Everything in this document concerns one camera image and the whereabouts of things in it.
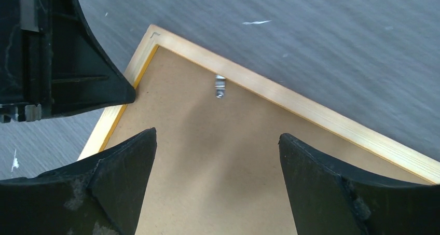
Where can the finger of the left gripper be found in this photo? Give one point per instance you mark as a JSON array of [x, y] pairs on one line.
[[52, 65]]

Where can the orange wooden picture frame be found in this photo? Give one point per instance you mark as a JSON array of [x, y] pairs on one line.
[[217, 166]]

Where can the metal frame retaining clip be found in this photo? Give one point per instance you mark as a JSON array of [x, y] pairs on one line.
[[220, 86]]

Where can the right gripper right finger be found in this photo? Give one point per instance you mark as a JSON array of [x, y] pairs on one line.
[[330, 196]]

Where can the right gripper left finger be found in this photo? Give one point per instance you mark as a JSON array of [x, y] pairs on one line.
[[101, 194]]

